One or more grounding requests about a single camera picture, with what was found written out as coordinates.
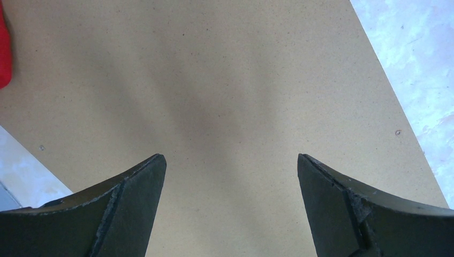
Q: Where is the brown cardboard backing board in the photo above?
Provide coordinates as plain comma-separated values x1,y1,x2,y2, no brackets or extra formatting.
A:
1,1,447,256

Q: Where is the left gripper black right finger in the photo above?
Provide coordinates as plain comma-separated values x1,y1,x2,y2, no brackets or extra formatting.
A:
297,154,453,256

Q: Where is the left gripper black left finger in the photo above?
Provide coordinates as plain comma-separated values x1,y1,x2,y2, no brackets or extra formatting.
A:
1,154,167,256

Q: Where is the red cloth doll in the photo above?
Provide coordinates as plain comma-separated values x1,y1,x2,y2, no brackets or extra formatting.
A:
0,3,12,89

